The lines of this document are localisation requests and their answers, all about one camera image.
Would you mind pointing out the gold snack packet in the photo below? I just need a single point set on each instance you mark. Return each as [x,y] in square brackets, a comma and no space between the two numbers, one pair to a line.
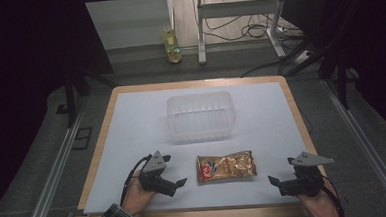
[225,167]

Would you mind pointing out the yellow-green bottle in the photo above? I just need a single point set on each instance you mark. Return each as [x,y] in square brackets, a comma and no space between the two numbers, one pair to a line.
[171,43]

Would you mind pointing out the silver metal floor rail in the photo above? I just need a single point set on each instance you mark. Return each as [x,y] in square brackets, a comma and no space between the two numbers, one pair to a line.
[56,175]
[366,146]

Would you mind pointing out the black metal stand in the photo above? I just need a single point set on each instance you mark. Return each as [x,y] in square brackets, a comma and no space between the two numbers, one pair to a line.
[339,70]
[70,95]

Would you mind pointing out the dark curtain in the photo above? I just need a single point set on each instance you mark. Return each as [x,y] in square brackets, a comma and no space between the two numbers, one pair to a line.
[26,80]
[374,45]

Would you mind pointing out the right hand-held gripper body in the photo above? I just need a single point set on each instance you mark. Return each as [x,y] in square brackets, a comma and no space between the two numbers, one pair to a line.
[305,179]

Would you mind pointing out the person's left hand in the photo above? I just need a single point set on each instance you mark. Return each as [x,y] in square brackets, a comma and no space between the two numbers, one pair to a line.
[136,196]

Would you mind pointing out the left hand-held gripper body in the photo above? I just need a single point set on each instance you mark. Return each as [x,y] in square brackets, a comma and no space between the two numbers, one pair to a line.
[152,172]

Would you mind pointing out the white table mat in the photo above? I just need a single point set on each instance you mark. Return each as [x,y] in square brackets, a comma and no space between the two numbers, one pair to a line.
[138,124]

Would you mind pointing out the person's right hand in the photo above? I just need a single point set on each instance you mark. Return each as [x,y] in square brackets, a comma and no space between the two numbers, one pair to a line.
[319,207]

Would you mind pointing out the clear plastic container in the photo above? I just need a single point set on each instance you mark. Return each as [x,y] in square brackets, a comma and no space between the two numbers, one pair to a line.
[201,118]

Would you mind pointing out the white metal desk frame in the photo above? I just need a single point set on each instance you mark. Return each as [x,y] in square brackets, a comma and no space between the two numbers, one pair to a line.
[236,8]

